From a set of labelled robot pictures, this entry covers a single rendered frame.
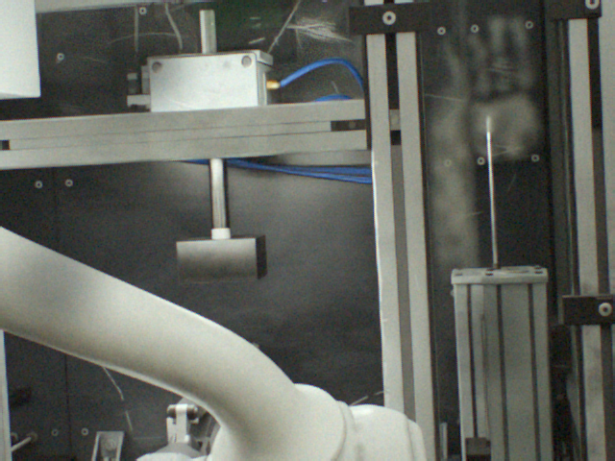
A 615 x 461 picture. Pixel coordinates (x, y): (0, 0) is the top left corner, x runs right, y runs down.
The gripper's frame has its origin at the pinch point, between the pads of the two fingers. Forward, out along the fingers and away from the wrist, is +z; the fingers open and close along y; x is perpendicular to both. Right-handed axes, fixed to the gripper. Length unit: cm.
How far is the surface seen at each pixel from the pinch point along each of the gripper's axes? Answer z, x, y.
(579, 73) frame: -12, -37, 35
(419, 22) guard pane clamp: -12.0, -23.4, 39.9
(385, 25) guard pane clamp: -12.2, -20.5, 39.8
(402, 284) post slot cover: -12.7, -20.7, 16.8
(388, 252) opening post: -12.6, -19.6, 19.8
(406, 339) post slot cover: -12.8, -20.9, 11.8
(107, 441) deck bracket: 28.6, 21.0, -7.8
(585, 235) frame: -12.6, -36.9, 20.4
